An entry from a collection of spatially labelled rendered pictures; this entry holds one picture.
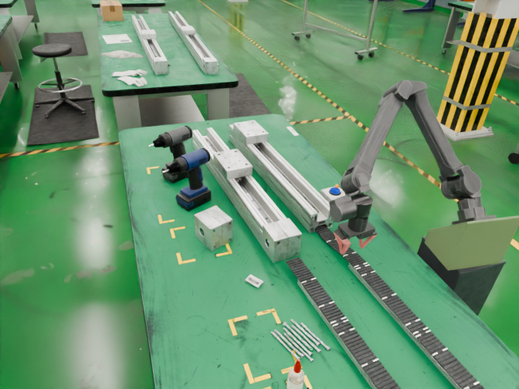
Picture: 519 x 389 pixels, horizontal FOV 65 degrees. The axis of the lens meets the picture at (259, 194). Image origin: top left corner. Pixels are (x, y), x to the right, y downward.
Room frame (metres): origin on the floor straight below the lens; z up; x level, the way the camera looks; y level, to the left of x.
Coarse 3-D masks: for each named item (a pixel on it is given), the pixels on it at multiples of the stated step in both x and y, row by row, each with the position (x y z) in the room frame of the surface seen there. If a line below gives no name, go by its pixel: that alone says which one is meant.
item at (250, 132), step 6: (252, 120) 1.84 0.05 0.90; (234, 126) 1.79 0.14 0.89; (240, 126) 1.77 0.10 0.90; (246, 126) 1.77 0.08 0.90; (252, 126) 1.78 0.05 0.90; (258, 126) 1.78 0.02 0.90; (240, 132) 1.72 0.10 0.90; (246, 132) 1.71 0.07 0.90; (252, 132) 1.71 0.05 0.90; (258, 132) 1.71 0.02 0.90; (264, 132) 1.71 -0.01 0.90; (246, 138) 1.66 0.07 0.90; (252, 138) 1.67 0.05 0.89; (258, 138) 1.68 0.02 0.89; (264, 138) 1.70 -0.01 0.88; (246, 144) 1.66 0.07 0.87; (258, 144) 1.70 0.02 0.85
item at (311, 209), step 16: (240, 144) 1.73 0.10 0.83; (256, 160) 1.57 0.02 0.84; (272, 160) 1.59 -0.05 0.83; (272, 176) 1.43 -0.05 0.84; (288, 176) 1.45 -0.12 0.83; (288, 192) 1.30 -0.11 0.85; (304, 192) 1.33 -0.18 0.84; (304, 208) 1.19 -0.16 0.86; (320, 208) 1.23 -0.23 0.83; (304, 224) 1.18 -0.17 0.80; (320, 224) 1.17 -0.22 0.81
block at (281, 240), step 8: (272, 224) 1.07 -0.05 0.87; (280, 224) 1.07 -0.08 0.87; (288, 224) 1.07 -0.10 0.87; (264, 232) 1.05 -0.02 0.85; (272, 232) 1.03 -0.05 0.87; (280, 232) 1.03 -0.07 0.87; (288, 232) 1.03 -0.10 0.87; (296, 232) 1.03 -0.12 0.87; (264, 240) 1.05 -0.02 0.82; (272, 240) 1.00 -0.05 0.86; (280, 240) 0.99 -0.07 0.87; (288, 240) 1.01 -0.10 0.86; (296, 240) 1.02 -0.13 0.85; (264, 248) 1.04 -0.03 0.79; (272, 248) 1.00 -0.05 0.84; (280, 248) 0.99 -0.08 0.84; (288, 248) 1.01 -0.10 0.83; (296, 248) 1.02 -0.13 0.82; (272, 256) 0.99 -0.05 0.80; (280, 256) 1.00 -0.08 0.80; (288, 256) 1.01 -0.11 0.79
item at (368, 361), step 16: (304, 272) 0.91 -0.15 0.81; (320, 288) 0.85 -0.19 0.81; (320, 304) 0.79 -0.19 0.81; (336, 320) 0.73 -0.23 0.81; (352, 336) 0.69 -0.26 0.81; (352, 352) 0.64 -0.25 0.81; (368, 352) 0.64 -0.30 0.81; (368, 368) 0.59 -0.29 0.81; (384, 368) 0.60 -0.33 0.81; (384, 384) 0.55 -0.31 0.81
